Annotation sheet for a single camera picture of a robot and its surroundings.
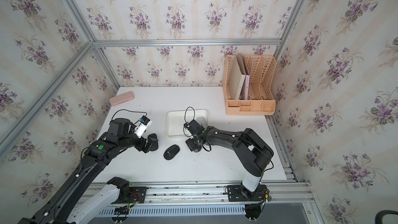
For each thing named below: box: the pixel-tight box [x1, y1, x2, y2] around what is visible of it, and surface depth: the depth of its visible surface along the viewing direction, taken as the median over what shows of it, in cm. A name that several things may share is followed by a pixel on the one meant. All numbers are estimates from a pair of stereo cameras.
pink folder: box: [239, 55, 250, 101], surface depth 94 cm
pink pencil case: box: [109, 91, 135, 107], surface depth 113 cm
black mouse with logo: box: [163, 144, 180, 161], surface depth 87 cm
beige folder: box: [229, 52, 247, 100], surface depth 95 cm
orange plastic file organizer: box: [222, 54, 277, 116], surface depth 106 cm
